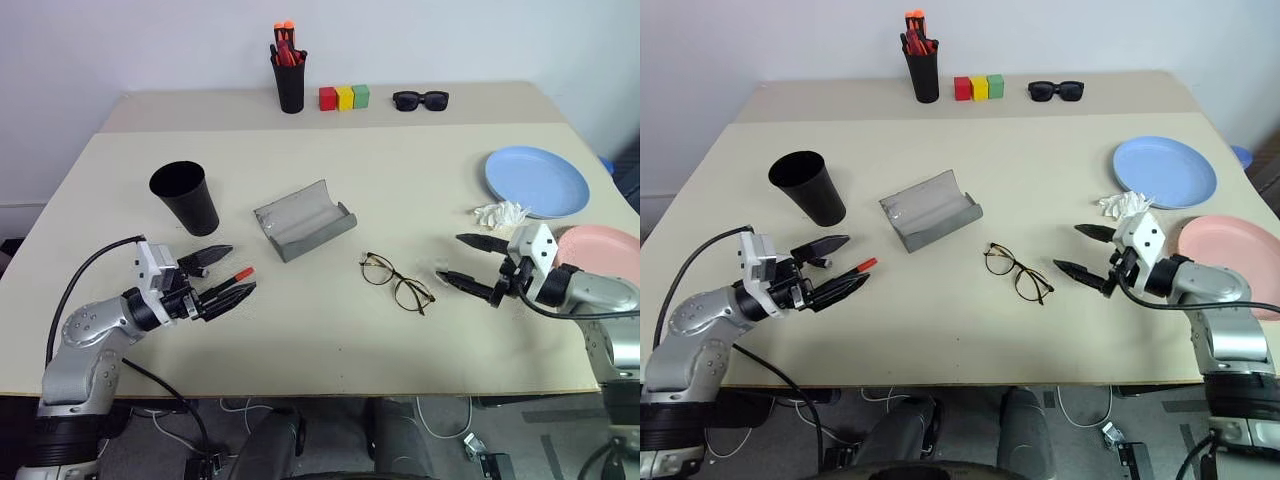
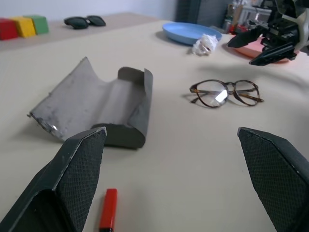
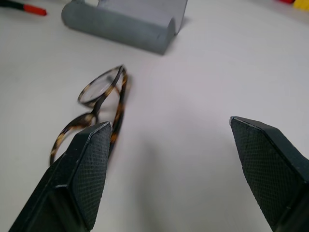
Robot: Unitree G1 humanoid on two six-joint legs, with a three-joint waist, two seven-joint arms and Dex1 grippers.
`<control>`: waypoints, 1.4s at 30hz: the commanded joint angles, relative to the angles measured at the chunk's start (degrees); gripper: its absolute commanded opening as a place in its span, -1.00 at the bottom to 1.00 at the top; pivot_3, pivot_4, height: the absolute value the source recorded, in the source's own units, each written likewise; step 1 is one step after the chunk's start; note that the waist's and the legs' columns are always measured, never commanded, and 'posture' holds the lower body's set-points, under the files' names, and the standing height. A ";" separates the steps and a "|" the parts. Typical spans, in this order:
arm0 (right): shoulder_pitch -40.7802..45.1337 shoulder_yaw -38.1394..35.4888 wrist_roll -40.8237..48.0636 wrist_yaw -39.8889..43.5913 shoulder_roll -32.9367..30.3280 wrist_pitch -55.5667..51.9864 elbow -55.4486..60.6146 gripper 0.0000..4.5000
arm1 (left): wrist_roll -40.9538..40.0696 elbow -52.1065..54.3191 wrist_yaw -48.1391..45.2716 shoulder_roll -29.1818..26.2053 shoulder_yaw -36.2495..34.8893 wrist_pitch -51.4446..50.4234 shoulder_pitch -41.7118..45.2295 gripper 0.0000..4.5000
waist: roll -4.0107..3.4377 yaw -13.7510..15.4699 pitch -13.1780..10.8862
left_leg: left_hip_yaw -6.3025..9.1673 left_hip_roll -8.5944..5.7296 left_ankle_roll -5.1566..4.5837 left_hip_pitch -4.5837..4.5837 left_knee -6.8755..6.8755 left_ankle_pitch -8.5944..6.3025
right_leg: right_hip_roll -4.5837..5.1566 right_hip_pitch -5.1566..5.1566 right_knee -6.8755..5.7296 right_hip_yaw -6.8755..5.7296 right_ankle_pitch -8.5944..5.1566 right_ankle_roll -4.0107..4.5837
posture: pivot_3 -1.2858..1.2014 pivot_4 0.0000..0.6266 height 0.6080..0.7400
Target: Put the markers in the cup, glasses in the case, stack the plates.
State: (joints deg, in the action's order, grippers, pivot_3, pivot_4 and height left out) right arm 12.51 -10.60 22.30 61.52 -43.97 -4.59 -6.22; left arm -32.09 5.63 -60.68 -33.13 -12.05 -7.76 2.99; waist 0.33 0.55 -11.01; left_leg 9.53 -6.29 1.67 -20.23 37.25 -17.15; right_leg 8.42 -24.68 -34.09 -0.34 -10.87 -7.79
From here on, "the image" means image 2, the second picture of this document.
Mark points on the yellow wooden block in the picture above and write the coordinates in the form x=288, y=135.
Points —
x=25, y=27

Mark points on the green wooden block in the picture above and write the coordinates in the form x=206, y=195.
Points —
x=41, y=24

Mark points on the light brown raised board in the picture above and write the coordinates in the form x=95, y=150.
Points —
x=101, y=31

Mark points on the crumpled white paper ball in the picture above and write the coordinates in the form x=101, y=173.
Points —
x=205, y=44

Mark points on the red marker pen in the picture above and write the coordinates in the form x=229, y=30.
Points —
x=108, y=210

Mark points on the dark grey cabinet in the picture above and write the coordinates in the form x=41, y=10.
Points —
x=200, y=10

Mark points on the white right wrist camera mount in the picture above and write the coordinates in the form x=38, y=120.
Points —
x=303, y=31

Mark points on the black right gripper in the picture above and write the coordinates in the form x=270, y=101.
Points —
x=281, y=30

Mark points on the tortoiseshell round eyeglasses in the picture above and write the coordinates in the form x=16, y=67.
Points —
x=223, y=96

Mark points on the red wooden block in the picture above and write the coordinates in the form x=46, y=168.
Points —
x=7, y=30

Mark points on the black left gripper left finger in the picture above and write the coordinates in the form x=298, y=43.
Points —
x=72, y=174

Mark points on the open grey glasses case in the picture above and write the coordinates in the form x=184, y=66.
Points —
x=84, y=96

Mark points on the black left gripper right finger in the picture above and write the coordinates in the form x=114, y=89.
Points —
x=277, y=174

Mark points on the black sunglasses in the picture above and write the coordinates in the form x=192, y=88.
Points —
x=77, y=23

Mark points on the blue plastic plate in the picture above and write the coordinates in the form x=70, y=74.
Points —
x=181, y=31

